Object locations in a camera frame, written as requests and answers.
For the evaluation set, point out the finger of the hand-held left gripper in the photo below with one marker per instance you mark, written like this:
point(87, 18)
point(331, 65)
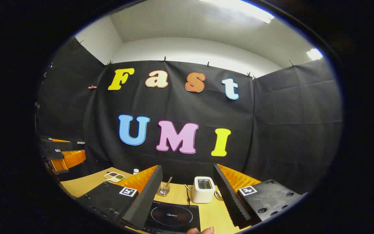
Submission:
point(57, 145)
point(71, 159)

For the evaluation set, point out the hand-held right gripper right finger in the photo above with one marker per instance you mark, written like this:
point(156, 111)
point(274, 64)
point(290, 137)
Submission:
point(229, 201)

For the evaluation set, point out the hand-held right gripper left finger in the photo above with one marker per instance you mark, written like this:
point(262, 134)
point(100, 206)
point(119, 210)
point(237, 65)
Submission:
point(144, 201)

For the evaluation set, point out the black induction cooktop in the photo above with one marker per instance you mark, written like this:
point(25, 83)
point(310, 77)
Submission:
point(174, 216)

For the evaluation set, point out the white plate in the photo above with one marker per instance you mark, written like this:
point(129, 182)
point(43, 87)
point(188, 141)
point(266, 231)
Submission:
point(219, 197)

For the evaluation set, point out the white toaster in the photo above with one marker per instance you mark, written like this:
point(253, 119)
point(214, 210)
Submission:
point(203, 195)

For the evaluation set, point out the sectioned dish of beans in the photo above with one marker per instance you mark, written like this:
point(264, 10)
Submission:
point(114, 176)

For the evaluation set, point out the row of black cloth clips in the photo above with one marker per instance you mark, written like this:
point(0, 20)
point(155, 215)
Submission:
point(164, 59)

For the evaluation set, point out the small ceiling light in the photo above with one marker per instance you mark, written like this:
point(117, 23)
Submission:
point(314, 54)

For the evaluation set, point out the long ceiling light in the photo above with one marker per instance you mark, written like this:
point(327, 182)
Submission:
point(245, 9)

